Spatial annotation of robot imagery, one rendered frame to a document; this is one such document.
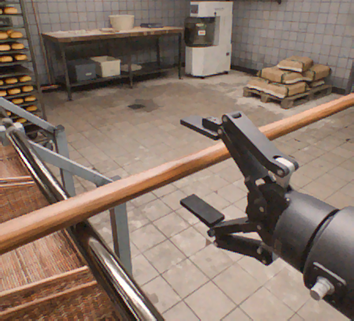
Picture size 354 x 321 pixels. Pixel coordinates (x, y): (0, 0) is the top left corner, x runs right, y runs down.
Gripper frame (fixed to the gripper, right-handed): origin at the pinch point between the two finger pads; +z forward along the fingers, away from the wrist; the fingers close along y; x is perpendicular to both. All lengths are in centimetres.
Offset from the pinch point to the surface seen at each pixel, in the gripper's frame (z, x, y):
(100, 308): 28, -8, 55
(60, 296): 27, -17, 43
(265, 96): 226, 340, 110
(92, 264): -6.2, -18.7, 2.3
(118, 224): 36, 4, 38
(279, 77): 215, 349, 81
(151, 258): 85, 45, 119
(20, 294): 33, -25, 42
